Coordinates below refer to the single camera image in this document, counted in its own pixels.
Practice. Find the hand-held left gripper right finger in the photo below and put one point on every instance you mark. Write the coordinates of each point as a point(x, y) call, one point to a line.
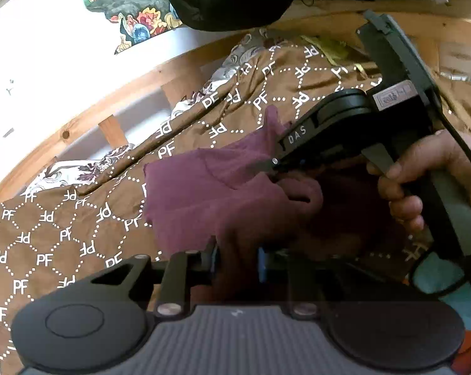
point(262, 267)

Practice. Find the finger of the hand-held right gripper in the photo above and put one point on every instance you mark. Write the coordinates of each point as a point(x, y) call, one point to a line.
point(294, 142)

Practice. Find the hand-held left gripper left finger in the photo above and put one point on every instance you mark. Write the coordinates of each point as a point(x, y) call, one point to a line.
point(215, 259)

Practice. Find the maroon long-sleeve shirt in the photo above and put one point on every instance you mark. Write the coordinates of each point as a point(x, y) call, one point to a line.
point(204, 195)

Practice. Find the person's right hand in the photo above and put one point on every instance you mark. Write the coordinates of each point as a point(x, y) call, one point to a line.
point(399, 203)

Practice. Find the yellow-green cloth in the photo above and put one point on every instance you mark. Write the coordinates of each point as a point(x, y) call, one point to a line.
point(333, 49)

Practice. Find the light blue cloth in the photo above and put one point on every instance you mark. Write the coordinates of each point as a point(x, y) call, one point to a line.
point(446, 277)

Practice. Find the brown patterned blanket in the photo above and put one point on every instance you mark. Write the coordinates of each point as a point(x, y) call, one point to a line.
point(44, 242)

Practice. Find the wooden bed frame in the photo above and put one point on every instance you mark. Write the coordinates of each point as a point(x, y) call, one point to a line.
point(141, 86)

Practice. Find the dark floral wall poster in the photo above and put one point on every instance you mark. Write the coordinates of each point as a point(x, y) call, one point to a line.
point(134, 11)

